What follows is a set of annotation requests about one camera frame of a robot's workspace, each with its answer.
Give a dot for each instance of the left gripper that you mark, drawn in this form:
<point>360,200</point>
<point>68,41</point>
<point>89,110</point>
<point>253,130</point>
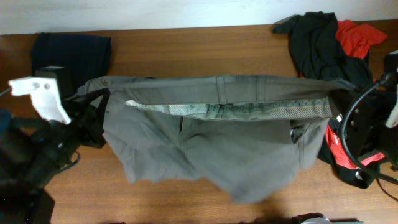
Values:
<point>89,114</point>

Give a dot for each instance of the grey shorts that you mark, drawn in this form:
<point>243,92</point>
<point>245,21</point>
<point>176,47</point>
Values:
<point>249,135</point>

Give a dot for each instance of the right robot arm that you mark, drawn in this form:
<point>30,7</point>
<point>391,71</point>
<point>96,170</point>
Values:
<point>385,126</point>

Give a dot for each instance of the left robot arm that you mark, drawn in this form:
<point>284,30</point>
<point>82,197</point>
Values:
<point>33,151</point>

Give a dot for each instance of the folded navy blue garment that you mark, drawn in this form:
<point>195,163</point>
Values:
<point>72,59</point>

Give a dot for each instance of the black shirt with white print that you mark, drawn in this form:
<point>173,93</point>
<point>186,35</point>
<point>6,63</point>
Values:
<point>318,55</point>

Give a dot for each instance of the red shirt with white print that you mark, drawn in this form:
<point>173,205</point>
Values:
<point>356,41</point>

